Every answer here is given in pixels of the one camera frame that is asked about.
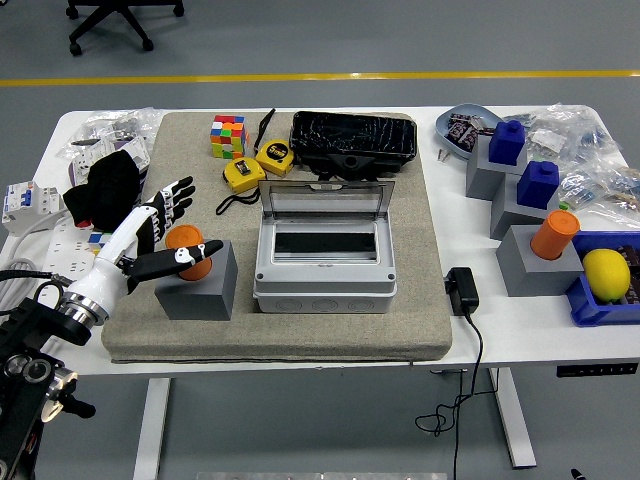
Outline white purple packet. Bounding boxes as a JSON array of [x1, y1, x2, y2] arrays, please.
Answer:
[[67, 137, 151, 186]]

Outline orange cylinder battery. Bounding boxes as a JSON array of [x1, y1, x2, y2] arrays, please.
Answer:
[[164, 225, 215, 282], [530, 209, 581, 261]]

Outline blue storage bin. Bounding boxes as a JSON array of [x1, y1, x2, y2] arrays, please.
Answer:
[[565, 230, 640, 329]]

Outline black plastic case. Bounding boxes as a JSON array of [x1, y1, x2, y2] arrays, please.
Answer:
[[288, 110, 419, 184]]

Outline black office chair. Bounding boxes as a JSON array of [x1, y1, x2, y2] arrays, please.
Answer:
[[65, 0, 185, 56]]

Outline grey electrical enclosure box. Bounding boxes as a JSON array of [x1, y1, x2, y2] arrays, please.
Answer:
[[252, 219, 399, 315]]

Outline yellow tape measure looped strap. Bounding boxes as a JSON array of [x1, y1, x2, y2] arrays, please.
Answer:
[[215, 156, 268, 216]]

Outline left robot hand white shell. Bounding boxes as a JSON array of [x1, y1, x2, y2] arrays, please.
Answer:
[[69, 175, 225, 316]]

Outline dark packets in bin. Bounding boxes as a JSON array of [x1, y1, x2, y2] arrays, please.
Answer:
[[617, 244, 640, 306]]

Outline dark snack packets in bowl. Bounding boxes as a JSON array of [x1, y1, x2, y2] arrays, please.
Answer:
[[447, 113, 494, 150]]

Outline white circuit breaker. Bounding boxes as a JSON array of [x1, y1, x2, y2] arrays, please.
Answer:
[[0, 180, 65, 236]]

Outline colourful puzzle cube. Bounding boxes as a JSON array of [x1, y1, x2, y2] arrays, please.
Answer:
[[88, 230, 114, 256], [209, 114, 249, 160]]

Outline transparent hinged box lid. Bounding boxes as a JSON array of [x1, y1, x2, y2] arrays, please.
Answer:
[[258, 179, 396, 224]]

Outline white table leg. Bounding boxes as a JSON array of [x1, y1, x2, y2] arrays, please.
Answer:
[[132, 378, 172, 480], [487, 368, 538, 470]]

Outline black cloth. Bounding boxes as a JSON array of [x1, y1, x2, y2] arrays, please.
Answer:
[[62, 151, 146, 230]]

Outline clear bags of small components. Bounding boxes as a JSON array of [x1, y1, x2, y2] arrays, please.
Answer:
[[504, 103, 640, 216]]

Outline yellow lemon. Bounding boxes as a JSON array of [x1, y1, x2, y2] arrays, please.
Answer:
[[582, 248, 632, 303]]

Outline black power adapter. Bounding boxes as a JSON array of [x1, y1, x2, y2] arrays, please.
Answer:
[[444, 267, 480, 317]]

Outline grey block with round hole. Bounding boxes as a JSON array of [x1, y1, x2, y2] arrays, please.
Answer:
[[153, 239, 239, 322]]

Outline yellow tape measure 5m label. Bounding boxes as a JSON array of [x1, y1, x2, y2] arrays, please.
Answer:
[[252, 107, 295, 176]]

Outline clear plastic bags of parts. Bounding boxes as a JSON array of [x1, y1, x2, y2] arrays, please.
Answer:
[[57, 107, 164, 161]]

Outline black adapter cord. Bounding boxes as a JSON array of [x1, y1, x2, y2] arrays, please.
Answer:
[[415, 312, 485, 480]]

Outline blue-grey bowl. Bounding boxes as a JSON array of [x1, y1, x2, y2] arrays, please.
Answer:
[[434, 103, 504, 161]]

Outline black table control panel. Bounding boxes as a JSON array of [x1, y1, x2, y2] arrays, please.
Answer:
[[556, 362, 640, 379]]

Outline blue plastic block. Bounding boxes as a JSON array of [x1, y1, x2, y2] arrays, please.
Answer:
[[516, 160, 560, 210], [488, 119, 528, 166]]

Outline grey-brown fabric mat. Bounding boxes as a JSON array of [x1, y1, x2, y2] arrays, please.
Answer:
[[101, 110, 454, 365]]

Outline white power cable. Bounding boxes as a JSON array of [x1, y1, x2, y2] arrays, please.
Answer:
[[0, 209, 67, 314]]

